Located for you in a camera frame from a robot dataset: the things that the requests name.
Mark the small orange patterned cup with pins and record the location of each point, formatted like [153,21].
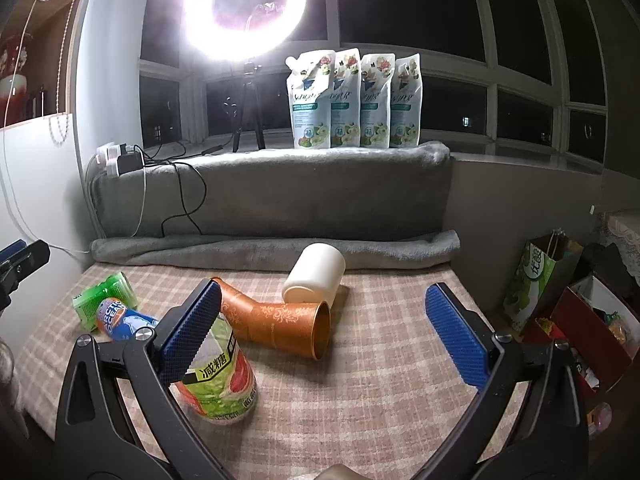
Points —
[240,310]

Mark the blue orange drink can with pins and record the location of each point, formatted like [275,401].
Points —
[122,321]

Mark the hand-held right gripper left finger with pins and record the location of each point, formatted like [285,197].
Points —
[192,330]

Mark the white cup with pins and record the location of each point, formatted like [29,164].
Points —
[315,275]

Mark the green paper bag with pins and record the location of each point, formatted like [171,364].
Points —
[532,285]

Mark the white window frame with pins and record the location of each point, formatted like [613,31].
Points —
[492,90]

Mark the rolled grey blanket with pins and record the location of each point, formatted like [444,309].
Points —
[250,252]

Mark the green drink can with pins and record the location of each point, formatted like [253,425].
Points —
[102,297]

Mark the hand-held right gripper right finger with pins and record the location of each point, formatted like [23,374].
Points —
[457,332]

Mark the red cardboard box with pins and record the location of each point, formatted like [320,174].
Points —
[585,325]

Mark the white power strip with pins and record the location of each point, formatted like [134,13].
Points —
[107,160]

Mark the black power adapter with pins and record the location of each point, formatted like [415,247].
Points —
[131,162]

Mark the large orange patterned cup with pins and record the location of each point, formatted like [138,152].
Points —
[292,327]

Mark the white floral refill pouch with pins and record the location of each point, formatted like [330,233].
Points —
[375,105]
[346,105]
[310,105]
[406,105]

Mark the red flower vase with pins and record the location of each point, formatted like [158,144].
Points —
[12,90]

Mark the plaid table cloth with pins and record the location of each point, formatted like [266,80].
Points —
[380,390]

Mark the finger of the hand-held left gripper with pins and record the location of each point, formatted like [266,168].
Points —
[25,260]

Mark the black tripod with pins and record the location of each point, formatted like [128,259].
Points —
[246,100]

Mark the wooden shelf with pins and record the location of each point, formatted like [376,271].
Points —
[47,60]

